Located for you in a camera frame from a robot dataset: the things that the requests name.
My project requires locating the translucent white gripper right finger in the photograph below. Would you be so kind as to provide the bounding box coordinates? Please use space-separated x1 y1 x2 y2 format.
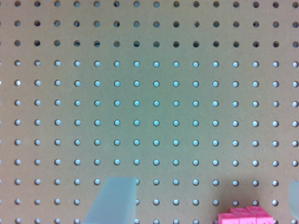
289 180 299 219

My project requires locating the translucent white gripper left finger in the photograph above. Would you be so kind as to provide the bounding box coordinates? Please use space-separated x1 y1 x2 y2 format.
82 177 136 224

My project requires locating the pink interlocking cube block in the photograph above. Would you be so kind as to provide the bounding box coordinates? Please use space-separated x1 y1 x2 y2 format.
218 206 274 224

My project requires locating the brown pegboard sheet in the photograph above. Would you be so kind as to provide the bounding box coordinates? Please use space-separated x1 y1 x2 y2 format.
0 0 299 224

